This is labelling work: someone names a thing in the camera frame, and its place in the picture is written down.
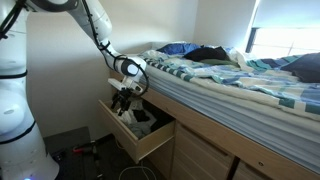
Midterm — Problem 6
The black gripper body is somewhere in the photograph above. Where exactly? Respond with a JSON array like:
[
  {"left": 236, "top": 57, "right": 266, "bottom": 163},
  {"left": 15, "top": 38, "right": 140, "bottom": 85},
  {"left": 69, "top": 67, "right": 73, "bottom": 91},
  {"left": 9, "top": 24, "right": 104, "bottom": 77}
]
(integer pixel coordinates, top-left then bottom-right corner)
[{"left": 114, "top": 87, "right": 135, "bottom": 101}]

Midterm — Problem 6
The light wooden drawer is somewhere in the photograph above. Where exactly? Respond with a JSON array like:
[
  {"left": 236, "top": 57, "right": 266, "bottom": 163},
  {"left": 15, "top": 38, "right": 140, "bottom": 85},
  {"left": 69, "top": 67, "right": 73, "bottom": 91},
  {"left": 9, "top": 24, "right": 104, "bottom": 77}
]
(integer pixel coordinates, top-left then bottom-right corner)
[
  {"left": 172, "top": 122, "right": 235, "bottom": 169},
  {"left": 98, "top": 98, "right": 177, "bottom": 164},
  {"left": 146, "top": 139, "right": 175, "bottom": 180}
]

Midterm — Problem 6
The white clothing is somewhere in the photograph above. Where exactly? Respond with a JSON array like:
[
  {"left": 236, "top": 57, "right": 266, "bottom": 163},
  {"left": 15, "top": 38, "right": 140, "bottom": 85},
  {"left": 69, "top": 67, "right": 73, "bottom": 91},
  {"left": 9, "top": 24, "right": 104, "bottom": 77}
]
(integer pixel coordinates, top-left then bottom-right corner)
[{"left": 116, "top": 99, "right": 158, "bottom": 132}]

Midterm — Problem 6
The black clothing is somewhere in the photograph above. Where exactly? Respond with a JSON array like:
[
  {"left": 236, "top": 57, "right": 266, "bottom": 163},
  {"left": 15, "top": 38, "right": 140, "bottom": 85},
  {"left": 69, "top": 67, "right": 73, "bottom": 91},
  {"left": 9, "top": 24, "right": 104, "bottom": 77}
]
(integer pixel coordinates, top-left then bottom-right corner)
[{"left": 133, "top": 109, "right": 151, "bottom": 123}]

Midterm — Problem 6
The grey clothing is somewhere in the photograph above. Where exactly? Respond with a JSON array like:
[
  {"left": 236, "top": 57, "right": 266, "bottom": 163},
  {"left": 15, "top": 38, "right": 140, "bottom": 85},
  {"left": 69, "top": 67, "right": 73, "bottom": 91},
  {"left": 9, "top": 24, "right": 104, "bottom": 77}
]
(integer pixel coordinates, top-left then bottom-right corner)
[{"left": 128, "top": 122, "right": 157, "bottom": 140}]

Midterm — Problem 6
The black floor mat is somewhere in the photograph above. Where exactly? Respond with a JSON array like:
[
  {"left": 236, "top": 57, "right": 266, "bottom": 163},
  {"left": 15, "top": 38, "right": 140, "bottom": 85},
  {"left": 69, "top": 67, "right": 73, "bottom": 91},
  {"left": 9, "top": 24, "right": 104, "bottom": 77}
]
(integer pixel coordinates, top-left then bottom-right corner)
[{"left": 43, "top": 125, "right": 103, "bottom": 180}]

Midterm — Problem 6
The blue blanket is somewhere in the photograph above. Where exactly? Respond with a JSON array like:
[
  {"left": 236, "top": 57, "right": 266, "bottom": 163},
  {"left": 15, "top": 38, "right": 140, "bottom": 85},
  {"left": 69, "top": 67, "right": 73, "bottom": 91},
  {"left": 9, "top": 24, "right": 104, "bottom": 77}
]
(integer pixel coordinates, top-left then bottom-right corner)
[{"left": 156, "top": 42, "right": 202, "bottom": 56}]

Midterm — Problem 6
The black garment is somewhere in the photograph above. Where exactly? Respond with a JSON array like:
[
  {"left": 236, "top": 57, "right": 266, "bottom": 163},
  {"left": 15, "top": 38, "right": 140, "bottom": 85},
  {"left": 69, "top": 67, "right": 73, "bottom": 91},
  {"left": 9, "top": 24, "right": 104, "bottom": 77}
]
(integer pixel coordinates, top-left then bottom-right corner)
[{"left": 183, "top": 46, "right": 231, "bottom": 63}]

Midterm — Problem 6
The olive green garment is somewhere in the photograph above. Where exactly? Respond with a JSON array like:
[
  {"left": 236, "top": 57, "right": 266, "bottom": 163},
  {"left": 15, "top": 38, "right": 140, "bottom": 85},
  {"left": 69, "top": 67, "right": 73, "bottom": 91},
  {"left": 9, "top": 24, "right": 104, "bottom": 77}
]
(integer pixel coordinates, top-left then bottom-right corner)
[{"left": 199, "top": 58, "right": 242, "bottom": 68}]

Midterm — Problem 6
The grey-blue mattress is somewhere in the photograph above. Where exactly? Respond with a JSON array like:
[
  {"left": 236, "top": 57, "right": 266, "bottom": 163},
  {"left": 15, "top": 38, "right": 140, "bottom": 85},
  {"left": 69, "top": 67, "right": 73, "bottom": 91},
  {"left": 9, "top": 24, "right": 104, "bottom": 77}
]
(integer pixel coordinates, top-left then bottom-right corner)
[{"left": 116, "top": 53, "right": 320, "bottom": 174}]

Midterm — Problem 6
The blue teal striped duvet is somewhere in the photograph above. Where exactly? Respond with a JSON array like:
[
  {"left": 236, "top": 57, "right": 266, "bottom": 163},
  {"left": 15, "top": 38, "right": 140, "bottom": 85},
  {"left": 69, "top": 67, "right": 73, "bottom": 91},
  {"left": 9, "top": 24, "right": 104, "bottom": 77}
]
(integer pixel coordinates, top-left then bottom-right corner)
[{"left": 138, "top": 46, "right": 320, "bottom": 121}]

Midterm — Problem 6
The bright window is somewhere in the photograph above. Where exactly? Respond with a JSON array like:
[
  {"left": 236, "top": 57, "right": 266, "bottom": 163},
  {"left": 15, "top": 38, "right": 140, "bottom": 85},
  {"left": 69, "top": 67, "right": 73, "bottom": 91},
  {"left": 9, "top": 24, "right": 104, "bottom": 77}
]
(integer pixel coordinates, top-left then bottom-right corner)
[{"left": 245, "top": 0, "right": 320, "bottom": 60}]

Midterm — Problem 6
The dark navy pillow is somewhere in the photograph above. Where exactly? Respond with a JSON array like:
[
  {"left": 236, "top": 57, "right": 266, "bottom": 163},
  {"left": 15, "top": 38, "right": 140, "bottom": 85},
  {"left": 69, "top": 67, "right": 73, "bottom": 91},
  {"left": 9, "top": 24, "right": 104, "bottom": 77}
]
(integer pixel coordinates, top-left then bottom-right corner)
[{"left": 281, "top": 52, "right": 320, "bottom": 84}]

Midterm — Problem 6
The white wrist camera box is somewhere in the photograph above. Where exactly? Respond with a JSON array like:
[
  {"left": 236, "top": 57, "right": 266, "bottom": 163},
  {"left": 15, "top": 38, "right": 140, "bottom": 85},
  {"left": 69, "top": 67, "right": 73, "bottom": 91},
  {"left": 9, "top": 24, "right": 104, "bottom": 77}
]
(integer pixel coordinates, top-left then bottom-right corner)
[{"left": 107, "top": 77, "right": 144, "bottom": 95}]

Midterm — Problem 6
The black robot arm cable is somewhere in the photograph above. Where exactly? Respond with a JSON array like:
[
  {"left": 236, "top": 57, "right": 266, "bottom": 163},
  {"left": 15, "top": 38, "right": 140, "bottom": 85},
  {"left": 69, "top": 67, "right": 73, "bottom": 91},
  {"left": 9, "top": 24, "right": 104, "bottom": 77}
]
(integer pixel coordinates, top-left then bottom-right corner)
[{"left": 0, "top": 0, "right": 150, "bottom": 98}]

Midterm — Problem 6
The red-handled tool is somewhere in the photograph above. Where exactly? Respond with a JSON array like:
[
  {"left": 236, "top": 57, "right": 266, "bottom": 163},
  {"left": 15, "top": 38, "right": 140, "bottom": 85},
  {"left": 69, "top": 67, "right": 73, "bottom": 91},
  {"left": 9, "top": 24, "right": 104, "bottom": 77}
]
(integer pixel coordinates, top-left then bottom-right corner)
[{"left": 72, "top": 143, "right": 98, "bottom": 156}]

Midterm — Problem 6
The white cable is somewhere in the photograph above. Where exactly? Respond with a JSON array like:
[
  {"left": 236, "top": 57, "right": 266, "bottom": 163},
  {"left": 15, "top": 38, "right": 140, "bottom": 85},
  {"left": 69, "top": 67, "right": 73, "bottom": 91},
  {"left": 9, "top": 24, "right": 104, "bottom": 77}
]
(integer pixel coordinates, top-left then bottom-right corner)
[{"left": 114, "top": 138, "right": 158, "bottom": 180}]

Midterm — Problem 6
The light wooden bed frame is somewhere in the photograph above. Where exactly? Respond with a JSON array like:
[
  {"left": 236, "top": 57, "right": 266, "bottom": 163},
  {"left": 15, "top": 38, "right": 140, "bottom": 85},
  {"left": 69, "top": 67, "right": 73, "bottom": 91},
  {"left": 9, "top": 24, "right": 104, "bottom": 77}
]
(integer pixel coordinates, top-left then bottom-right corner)
[{"left": 109, "top": 61, "right": 320, "bottom": 180}]

